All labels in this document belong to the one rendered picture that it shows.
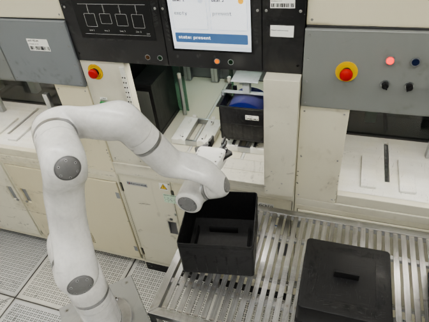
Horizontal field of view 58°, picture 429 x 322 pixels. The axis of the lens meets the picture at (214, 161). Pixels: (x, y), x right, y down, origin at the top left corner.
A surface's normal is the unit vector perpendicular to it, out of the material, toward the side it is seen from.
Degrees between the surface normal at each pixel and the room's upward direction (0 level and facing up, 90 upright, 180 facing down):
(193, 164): 28
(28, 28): 90
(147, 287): 0
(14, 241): 0
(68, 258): 60
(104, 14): 90
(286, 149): 90
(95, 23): 90
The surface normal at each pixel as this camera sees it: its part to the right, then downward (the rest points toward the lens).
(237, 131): -0.30, 0.63
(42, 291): -0.09, -0.77
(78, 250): 0.60, 0.11
